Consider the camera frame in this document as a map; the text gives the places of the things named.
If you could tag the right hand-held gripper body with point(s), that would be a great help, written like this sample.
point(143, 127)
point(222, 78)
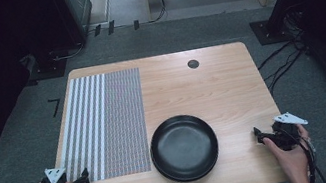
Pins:
point(285, 132)

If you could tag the person's right hand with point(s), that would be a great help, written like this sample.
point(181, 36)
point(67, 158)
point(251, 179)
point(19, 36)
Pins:
point(293, 160)

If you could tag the striped woven placemat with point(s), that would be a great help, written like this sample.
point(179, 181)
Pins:
point(106, 125)

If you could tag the black round plate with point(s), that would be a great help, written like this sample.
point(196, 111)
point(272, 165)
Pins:
point(184, 148)

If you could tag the dark metal stand base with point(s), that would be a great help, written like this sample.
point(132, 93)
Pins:
point(48, 66)

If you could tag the dark glass-front cabinet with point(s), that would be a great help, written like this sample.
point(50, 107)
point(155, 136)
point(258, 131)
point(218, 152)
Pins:
point(77, 8)

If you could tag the black stand base plate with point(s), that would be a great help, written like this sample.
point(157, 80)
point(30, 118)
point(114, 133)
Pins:
point(267, 31)

